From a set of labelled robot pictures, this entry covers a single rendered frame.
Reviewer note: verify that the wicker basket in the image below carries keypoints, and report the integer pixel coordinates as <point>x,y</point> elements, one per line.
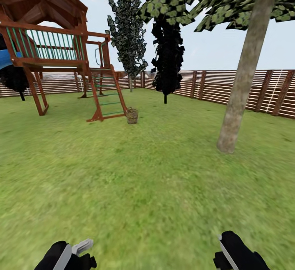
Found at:
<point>132,116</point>

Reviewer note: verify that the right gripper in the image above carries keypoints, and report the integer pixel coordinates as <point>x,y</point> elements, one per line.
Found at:
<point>221,261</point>

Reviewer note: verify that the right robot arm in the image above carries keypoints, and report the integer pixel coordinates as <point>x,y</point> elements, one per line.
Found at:
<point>237,256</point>

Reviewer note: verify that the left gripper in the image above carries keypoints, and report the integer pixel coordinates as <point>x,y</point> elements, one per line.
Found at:
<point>85,262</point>

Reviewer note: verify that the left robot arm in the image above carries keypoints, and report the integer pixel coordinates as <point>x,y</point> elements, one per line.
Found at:
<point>61,256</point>

